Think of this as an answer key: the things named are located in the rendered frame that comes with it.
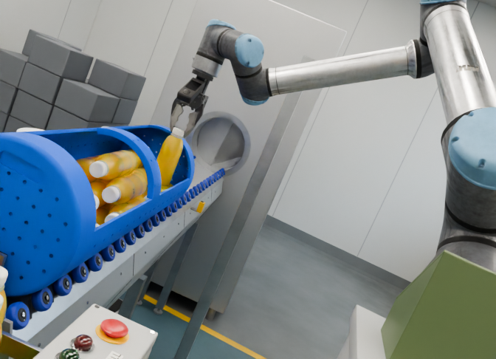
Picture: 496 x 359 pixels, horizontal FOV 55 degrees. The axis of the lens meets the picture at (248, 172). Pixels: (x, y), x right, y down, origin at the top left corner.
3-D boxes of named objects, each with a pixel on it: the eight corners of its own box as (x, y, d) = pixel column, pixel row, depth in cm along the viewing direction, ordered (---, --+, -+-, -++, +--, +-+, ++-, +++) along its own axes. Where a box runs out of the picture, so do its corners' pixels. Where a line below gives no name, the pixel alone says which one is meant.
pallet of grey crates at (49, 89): (108, 182, 512) (147, 78, 494) (64, 190, 434) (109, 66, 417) (18, 137, 533) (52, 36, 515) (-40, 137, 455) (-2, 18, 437)
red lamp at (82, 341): (94, 346, 57) (97, 337, 57) (85, 354, 55) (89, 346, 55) (77, 337, 57) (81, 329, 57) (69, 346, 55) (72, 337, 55)
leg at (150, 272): (142, 303, 298) (179, 213, 289) (139, 306, 292) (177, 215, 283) (134, 299, 299) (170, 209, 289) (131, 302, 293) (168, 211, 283)
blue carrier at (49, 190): (173, 219, 169) (209, 148, 164) (39, 327, 82) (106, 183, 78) (103, 182, 170) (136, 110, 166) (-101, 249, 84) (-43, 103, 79)
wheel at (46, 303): (50, 281, 88) (40, 284, 89) (37, 290, 84) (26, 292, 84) (57, 304, 89) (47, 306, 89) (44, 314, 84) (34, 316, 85)
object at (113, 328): (130, 332, 63) (133, 325, 63) (119, 346, 59) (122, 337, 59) (105, 321, 63) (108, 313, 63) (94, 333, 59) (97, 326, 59)
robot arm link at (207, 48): (224, 20, 143) (204, 13, 150) (209, 59, 145) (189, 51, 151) (244, 31, 150) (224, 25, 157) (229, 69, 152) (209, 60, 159)
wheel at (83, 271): (86, 258, 103) (77, 260, 104) (77, 264, 99) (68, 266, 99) (92, 277, 104) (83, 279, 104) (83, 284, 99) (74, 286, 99)
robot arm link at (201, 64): (219, 63, 147) (191, 52, 148) (213, 78, 148) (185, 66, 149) (224, 66, 156) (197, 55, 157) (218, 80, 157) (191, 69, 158)
